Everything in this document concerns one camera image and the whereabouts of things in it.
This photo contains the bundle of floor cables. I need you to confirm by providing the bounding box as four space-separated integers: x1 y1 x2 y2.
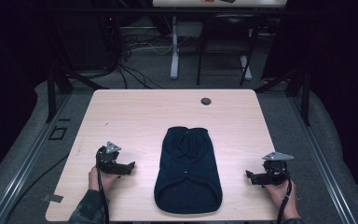
114 29 175 91

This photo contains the white desk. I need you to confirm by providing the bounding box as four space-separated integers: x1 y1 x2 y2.
151 0 289 81

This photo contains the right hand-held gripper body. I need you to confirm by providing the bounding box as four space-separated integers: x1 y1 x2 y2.
261 151 295 187

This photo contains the black tape square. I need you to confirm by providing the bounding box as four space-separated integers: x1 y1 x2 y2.
48 125 69 141

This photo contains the black metal frame stand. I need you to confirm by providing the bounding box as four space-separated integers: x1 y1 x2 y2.
44 60 110 124
254 65 312 127

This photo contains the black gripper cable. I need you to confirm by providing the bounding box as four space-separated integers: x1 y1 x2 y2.
96 155 111 224
275 177 294 224

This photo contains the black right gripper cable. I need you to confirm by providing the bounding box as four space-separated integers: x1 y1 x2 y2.
275 177 294 224

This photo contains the black chair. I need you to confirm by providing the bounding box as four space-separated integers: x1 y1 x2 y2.
196 13 261 87

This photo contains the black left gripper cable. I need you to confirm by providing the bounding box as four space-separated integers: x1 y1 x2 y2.
96 155 111 224

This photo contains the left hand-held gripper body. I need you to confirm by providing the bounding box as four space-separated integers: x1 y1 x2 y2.
95 141 123 175

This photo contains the black horizontal frame bar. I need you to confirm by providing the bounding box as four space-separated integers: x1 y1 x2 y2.
36 7 293 17

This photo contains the grey tape strip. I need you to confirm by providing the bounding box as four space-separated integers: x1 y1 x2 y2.
41 192 64 204

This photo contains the dark blue knitted garment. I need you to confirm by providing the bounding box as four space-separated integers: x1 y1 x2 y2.
153 125 224 215

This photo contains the person's left hand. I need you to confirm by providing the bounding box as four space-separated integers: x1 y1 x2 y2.
88 165 121 192

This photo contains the aluminium floor rail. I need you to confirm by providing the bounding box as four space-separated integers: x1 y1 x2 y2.
288 92 358 224
0 92 73 224

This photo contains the black floor cable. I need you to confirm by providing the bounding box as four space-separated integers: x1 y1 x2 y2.
4 153 71 224

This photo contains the person's right hand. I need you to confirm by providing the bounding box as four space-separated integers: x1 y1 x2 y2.
263 179 301 220

